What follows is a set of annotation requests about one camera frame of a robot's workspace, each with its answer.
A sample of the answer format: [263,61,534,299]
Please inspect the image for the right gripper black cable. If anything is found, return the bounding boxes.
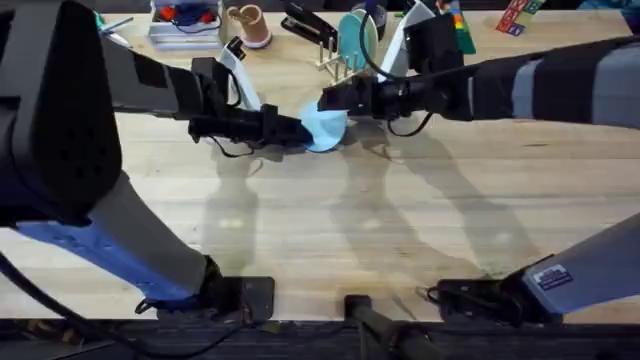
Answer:
[387,112,435,139]

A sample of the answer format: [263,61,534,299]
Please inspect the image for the black rail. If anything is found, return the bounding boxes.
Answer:
[0,317,640,360]

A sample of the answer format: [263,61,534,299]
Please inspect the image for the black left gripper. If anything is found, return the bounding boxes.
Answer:
[188,57,315,149]

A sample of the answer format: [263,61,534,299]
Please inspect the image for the teal plate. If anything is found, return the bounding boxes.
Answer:
[337,12,370,71]

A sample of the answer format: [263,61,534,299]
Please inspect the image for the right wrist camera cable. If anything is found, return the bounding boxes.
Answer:
[358,9,407,82]

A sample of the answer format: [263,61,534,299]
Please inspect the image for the black stand pole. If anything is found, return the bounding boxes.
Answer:
[343,294,445,360]

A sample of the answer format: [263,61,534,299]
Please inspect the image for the thick black floor cable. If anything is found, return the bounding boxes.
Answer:
[0,251,247,360]

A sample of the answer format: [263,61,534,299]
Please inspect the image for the scissors with green handle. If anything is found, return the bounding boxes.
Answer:
[93,10,135,50]

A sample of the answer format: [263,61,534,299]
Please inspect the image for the cream plate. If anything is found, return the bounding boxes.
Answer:
[352,8,380,66]

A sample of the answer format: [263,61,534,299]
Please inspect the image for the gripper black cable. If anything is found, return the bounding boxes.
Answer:
[206,133,265,160]
[387,112,435,139]

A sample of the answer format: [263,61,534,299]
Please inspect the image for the wooden peg rack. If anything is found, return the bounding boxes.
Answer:
[314,38,374,84]

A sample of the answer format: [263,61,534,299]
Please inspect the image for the tan wooden cup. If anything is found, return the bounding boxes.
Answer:
[218,5,247,45]

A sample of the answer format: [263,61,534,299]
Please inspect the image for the dark round container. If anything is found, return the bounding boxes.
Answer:
[363,0,389,42]

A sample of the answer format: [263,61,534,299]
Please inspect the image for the blue cloth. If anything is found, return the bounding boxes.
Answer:
[577,0,640,19]

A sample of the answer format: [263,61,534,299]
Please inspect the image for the toy blocks on green board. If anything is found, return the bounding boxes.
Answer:
[434,0,478,56]

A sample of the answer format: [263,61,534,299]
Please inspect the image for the left wrist upright plate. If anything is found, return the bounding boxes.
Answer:
[218,37,262,112]

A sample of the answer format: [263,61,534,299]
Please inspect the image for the black stapler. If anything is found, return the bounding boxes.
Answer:
[280,1,339,50]

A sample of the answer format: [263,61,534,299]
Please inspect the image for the white box with tools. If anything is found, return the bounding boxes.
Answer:
[147,0,225,52]

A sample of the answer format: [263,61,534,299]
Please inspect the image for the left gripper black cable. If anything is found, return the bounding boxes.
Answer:
[206,133,265,160]

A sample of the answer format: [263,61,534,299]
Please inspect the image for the red and green toy blocks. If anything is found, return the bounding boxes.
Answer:
[495,0,547,38]

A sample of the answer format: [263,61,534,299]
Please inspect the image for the pinkish tan cup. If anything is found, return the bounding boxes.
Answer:
[239,4,274,50]

